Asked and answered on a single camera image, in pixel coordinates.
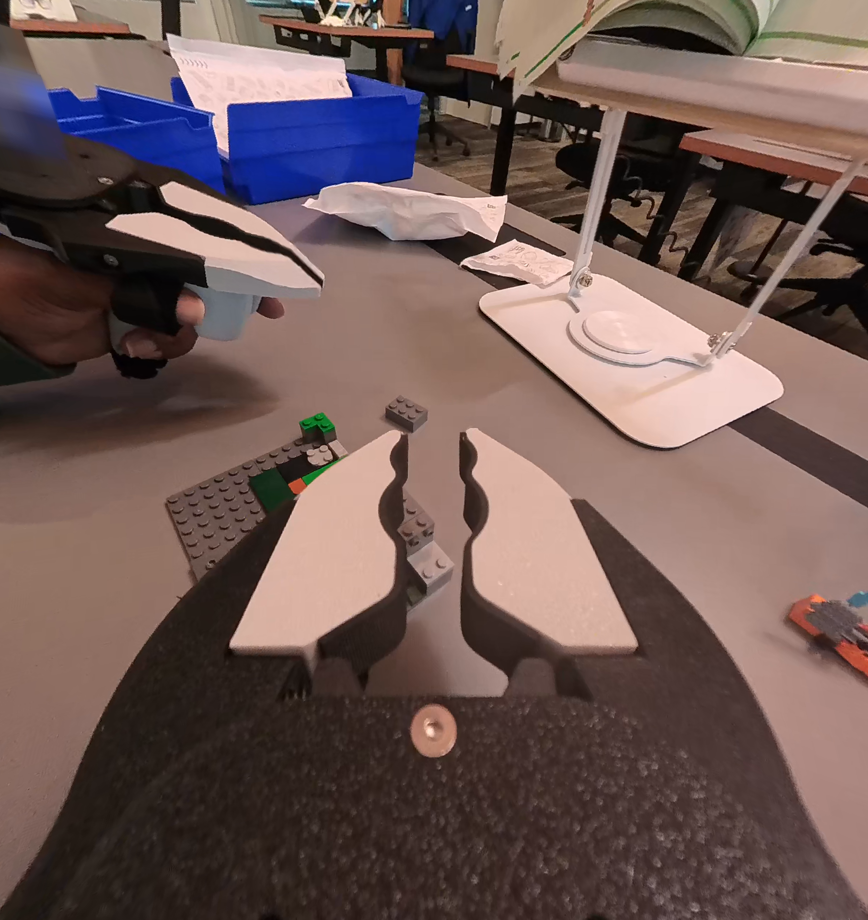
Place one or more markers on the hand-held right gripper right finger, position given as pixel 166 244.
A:
pixel 549 568

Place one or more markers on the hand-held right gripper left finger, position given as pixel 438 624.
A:
pixel 319 568

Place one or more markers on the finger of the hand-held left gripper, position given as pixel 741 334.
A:
pixel 247 269
pixel 218 208

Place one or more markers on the grey brick baseplate model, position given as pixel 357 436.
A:
pixel 218 503

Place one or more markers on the dark grey rectangular brick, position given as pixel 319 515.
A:
pixel 406 413

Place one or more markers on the brick building instruction booklet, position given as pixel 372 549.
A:
pixel 549 36

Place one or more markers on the person's left hand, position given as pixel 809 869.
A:
pixel 38 302

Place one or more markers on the white crumpled paper bag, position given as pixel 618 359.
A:
pixel 405 212

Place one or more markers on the office table wooden edge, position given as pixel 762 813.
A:
pixel 764 154
pixel 347 32
pixel 477 65

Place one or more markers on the blue jacket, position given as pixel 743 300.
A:
pixel 441 25

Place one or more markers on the orange toy brick figure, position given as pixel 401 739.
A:
pixel 836 632

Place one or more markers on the black office chair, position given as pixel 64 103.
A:
pixel 836 287
pixel 585 165

